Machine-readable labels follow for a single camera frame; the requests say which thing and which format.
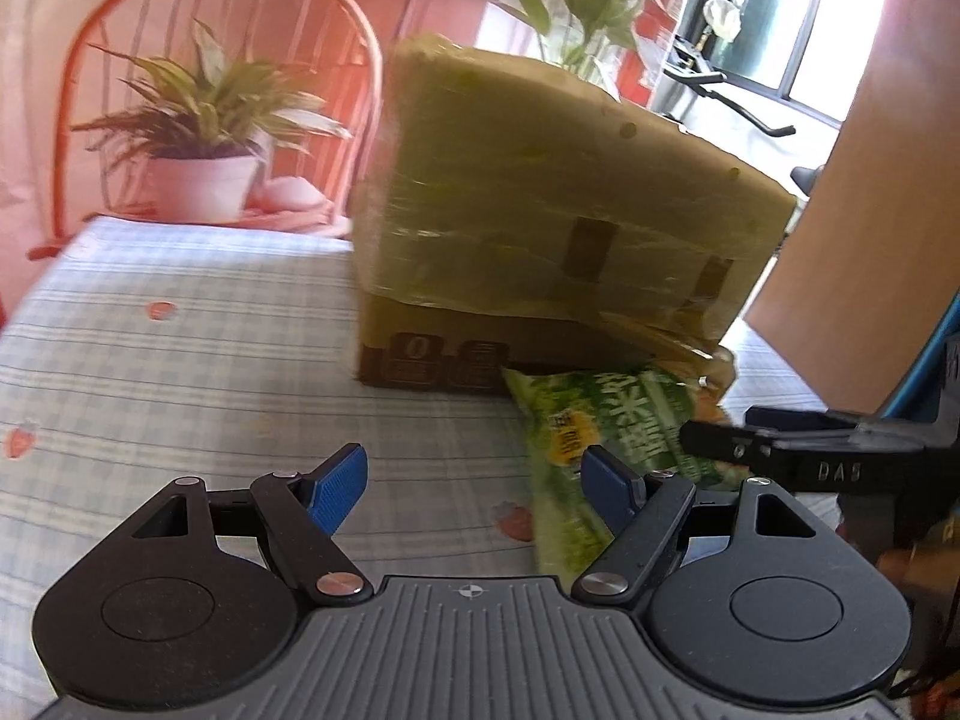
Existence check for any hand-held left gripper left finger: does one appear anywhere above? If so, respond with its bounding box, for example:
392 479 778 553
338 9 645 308
131 442 374 605

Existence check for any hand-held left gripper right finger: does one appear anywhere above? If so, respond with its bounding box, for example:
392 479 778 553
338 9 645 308
571 445 818 605

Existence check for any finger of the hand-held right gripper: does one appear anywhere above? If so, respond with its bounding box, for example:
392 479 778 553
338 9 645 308
679 420 796 475
742 405 871 432

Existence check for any orange snack packet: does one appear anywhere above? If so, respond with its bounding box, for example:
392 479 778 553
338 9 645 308
694 349 740 428

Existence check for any green snack packet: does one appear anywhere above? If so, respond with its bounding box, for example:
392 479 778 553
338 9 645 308
502 364 743 575

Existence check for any taped cardboard box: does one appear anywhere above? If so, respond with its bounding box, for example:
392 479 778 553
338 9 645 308
349 31 800 395

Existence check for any checked tablecloth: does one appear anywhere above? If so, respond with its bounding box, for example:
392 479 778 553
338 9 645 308
0 214 848 698

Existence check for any brown wooden board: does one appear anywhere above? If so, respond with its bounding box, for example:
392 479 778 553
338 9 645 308
746 0 960 421

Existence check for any black exercise bike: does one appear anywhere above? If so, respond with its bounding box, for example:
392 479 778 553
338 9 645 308
664 45 822 203

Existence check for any window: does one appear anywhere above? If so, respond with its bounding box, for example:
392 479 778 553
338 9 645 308
675 0 901 128

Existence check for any orange metal chair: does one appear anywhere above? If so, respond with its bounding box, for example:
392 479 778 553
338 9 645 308
28 0 385 263

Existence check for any blue frame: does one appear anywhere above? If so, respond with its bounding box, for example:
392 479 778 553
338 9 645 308
881 300 960 421

